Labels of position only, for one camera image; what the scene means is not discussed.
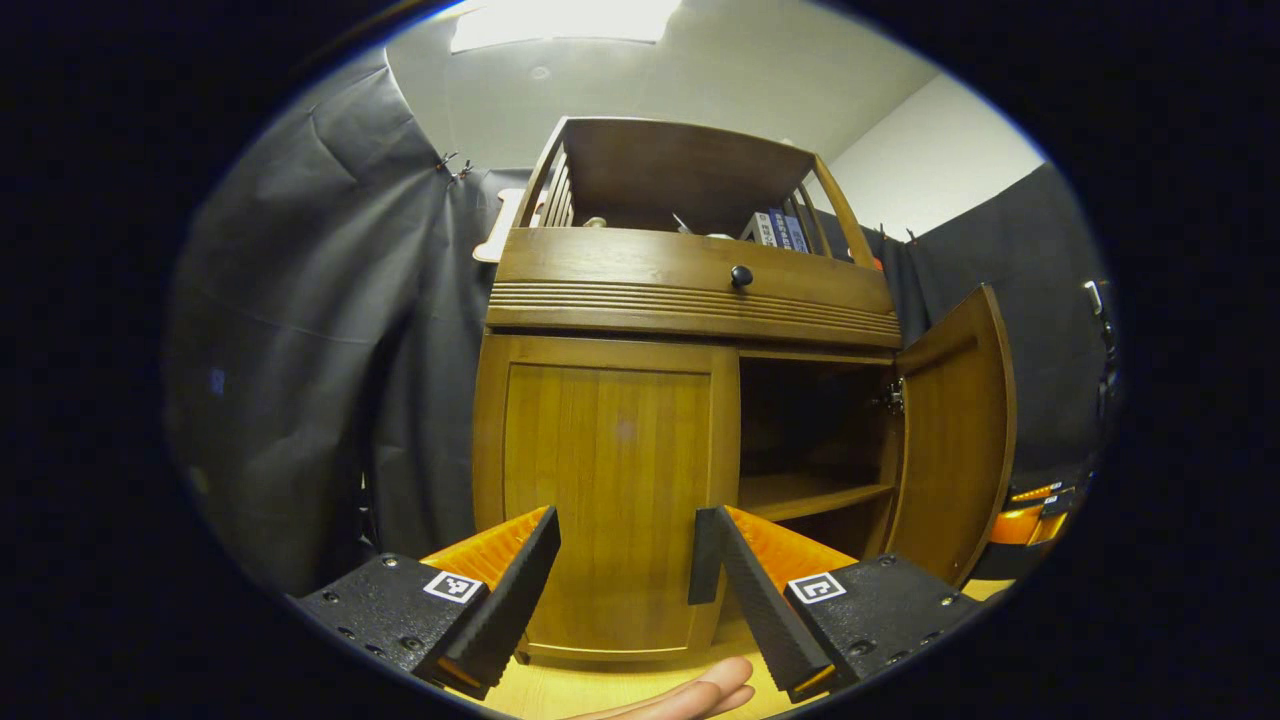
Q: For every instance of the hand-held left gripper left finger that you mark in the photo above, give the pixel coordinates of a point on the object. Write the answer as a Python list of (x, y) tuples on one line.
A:
[(510, 600)]

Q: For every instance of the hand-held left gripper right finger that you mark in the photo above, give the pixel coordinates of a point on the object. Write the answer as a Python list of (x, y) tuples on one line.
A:
[(765, 605)]

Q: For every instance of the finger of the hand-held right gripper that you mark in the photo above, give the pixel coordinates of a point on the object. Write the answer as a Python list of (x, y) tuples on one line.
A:
[(1020, 522)]

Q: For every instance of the wooden shoe cabinet door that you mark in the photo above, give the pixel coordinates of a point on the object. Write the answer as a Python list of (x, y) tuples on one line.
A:
[(955, 430), (600, 470)]

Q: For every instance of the wooden double-door shoe cabinet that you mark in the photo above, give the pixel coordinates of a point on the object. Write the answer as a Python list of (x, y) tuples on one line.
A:
[(660, 165)]

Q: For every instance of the wooden inner cabinet shelf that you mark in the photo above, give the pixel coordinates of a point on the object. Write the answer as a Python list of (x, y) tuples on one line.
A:
[(800, 495)]

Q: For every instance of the metal door hinge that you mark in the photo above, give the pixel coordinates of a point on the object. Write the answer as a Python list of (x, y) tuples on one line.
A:
[(893, 397)]

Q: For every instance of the wooden cabinet drawer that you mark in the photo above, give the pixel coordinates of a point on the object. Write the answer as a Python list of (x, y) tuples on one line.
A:
[(620, 265)]

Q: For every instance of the black backdrop cloth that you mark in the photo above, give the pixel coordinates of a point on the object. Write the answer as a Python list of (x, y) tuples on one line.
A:
[(1040, 300), (300, 350)]

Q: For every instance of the black round drawer knob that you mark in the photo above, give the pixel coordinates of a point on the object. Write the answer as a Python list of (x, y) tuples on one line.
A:
[(741, 277)]

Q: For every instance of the light wooden board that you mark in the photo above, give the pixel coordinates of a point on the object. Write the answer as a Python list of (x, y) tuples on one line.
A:
[(497, 235)]

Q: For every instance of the row of blue white books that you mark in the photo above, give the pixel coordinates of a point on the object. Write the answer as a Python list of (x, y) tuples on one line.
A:
[(780, 230)]

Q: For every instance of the metal cloth clips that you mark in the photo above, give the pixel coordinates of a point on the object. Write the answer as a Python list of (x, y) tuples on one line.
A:
[(455, 165)]

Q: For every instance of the ceiling light panel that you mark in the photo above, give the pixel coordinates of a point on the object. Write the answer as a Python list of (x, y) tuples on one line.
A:
[(560, 20)]

